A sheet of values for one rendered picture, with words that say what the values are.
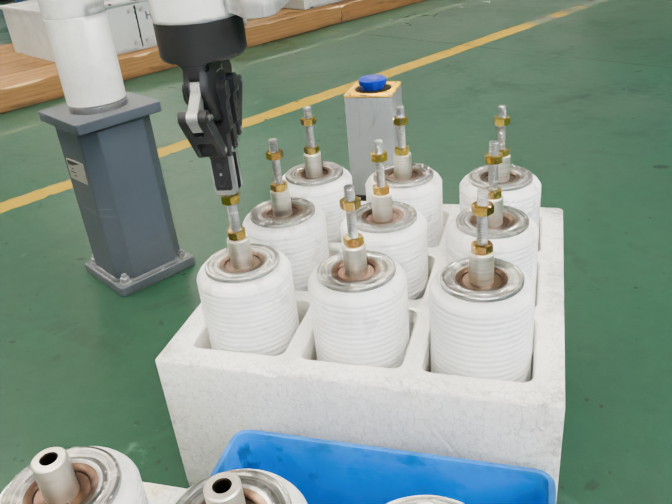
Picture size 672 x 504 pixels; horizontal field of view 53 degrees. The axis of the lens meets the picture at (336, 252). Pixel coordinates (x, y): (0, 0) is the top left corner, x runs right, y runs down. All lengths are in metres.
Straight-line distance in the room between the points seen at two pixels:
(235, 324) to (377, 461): 0.19
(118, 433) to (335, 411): 0.35
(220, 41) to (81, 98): 0.57
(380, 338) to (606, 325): 0.47
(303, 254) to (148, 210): 0.47
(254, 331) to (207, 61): 0.26
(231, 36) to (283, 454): 0.39
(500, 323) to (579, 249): 0.63
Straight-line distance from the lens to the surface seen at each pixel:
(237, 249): 0.67
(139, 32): 2.85
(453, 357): 0.63
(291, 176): 0.88
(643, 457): 0.84
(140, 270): 1.20
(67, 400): 1.00
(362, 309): 0.62
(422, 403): 0.63
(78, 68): 1.12
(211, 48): 0.58
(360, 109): 0.99
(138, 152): 1.15
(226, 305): 0.66
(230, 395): 0.69
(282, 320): 0.69
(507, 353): 0.63
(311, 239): 0.76
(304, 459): 0.68
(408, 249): 0.72
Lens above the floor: 0.58
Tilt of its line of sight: 28 degrees down
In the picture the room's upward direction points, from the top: 6 degrees counter-clockwise
